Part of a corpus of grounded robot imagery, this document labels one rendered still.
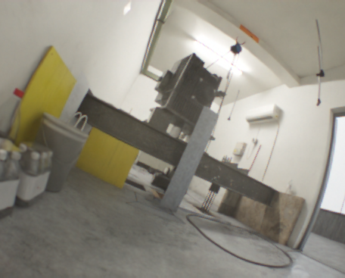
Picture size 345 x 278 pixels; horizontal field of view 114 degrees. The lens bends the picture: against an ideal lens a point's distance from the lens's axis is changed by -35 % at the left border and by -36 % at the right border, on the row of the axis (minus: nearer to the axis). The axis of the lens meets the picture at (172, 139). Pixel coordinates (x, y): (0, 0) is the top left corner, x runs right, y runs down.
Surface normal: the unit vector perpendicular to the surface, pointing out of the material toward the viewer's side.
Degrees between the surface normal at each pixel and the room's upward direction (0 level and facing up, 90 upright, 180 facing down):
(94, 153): 90
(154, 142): 90
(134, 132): 90
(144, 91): 90
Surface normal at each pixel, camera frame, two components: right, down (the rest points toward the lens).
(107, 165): 0.27, -0.03
